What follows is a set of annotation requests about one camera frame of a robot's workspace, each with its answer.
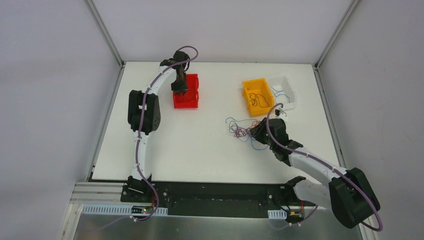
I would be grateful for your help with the clear plastic bin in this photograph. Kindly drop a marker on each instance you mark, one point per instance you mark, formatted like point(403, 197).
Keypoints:
point(283, 91)

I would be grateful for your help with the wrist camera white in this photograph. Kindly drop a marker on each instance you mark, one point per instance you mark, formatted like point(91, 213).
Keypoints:
point(180, 56)
point(280, 113)

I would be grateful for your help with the red plastic bin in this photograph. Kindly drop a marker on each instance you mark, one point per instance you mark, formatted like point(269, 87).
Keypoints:
point(190, 99)

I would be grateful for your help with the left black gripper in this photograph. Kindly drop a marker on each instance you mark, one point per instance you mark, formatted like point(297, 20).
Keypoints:
point(179, 85)

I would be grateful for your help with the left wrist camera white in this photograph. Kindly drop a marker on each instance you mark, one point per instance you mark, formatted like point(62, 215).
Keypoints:
point(180, 56)

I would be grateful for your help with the orange plastic bin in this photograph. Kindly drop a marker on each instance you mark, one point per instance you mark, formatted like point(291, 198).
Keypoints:
point(258, 96)

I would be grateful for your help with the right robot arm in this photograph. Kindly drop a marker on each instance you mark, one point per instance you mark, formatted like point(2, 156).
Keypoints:
point(346, 192)

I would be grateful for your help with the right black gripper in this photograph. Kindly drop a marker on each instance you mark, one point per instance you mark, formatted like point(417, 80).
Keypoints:
point(257, 128)

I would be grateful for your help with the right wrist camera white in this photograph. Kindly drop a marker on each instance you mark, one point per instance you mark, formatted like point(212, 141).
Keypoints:
point(280, 113)

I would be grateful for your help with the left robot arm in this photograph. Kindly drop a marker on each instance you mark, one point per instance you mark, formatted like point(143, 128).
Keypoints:
point(144, 116)

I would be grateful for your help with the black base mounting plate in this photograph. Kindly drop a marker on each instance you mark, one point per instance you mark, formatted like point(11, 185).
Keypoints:
point(196, 199)

